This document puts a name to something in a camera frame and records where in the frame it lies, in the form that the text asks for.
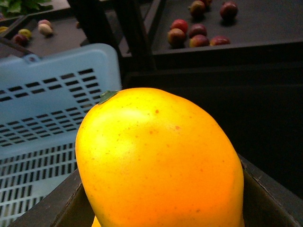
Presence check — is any plum top centre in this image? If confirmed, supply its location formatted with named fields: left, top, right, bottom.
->
left=188, top=0, right=206, bottom=18

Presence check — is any dark red small fruit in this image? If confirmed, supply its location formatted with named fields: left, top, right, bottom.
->
left=13, top=34, right=29, bottom=47

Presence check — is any dark purple plum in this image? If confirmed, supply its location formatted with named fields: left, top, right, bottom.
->
left=188, top=24, right=207, bottom=38

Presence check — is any green leafy vegetable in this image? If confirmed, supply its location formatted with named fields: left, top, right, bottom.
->
left=0, top=0, right=53, bottom=17

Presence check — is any pale peach fruit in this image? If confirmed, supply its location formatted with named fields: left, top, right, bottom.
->
left=38, top=24, right=53, bottom=36

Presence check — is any black upper shelf tray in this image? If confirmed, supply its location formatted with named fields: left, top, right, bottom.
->
left=0, top=0, right=303, bottom=71

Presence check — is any pink fruit behind peach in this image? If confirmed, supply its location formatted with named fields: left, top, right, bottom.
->
left=38, top=19, right=52, bottom=27

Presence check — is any light blue plastic basket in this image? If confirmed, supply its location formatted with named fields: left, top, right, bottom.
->
left=0, top=44, right=122, bottom=227

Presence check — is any yellow mango left upper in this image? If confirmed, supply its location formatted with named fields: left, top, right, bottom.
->
left=75, top=88, right=244, bottom=227

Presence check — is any black display shelf tray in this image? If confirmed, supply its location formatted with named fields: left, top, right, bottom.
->
left=11, top=157, right=303, bottom=227

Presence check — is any plum front right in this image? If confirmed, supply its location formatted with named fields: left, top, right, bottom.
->
left=210, top=35, right=231, bottom=46

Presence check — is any green yellow small fruit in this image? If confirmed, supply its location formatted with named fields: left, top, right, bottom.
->
left=18, top=28, right=32, bottom=40

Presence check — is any plum front centre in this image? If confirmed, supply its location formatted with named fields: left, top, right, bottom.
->
left=189, top=35, right=210, bottom=47

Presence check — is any green red plum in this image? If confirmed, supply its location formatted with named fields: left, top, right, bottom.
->
left=168, top=28, right=186, bottom=48

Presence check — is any plum upper right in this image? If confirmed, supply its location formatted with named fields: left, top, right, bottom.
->
left=220, top=1, right=238, bottom=20

